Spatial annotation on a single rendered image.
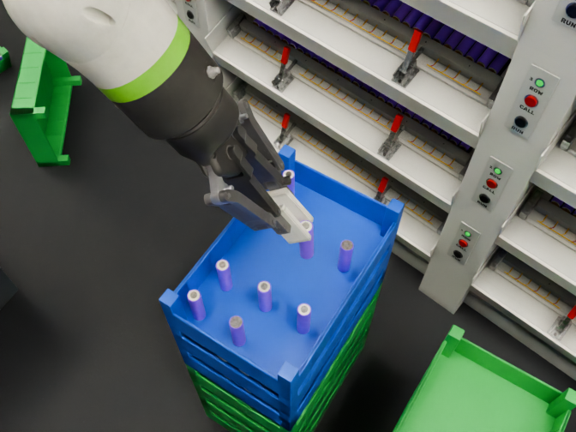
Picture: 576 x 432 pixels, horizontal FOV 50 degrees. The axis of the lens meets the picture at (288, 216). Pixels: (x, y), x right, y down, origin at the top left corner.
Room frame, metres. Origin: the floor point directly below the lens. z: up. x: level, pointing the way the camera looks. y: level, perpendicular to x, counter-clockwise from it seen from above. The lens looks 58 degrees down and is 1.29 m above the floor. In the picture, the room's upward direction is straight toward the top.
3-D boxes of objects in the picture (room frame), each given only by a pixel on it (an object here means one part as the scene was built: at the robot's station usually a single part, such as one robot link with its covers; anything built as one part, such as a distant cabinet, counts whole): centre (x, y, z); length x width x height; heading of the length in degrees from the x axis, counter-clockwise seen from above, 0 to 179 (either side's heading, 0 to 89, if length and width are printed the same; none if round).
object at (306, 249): (0.39, -0.02, 0.62); 0.02 x 0.02 x 0.06
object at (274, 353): (0.41, 0.00, 0.52); 0.30 x 0.20 x 0.08; 148
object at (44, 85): (1.11, 0.61, 0.10); 0.30 x 0.08 x 0.20; 4
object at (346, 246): (0.42, -0.08, 0.52); 0.02 x 0.02 x 0.06
